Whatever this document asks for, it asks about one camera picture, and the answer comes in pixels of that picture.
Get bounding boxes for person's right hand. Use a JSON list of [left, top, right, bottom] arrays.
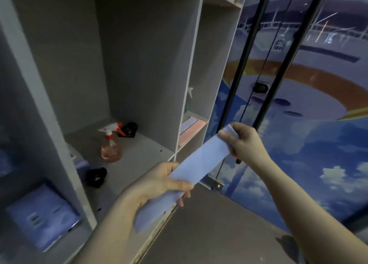
[[217, 122, 271, 170]]

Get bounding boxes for pink spray bottle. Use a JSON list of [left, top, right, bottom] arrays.
[[97, 122, 123, 163]]

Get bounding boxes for person's left forearm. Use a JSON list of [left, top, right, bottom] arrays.
[[73, 191, 144, 264]]

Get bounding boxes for person's right forearm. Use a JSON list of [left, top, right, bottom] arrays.
[[253, 154, 368, 264]]

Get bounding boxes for black door lock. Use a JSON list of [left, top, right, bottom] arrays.
[[254, 81, 269, 94]]

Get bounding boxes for person's left hand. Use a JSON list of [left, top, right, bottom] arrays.
[[122, 162, 195, 213]]

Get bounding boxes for grey cubby shelf unit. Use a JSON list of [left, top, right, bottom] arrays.
[[0, 0, 249, 264]]

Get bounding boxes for black metal bar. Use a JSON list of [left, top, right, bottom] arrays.
[[235, 0, 328, 165], [217, 0, 273, 132]]

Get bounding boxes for pink resistance band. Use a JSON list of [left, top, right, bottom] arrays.
[[179, 118, 208, 147]]

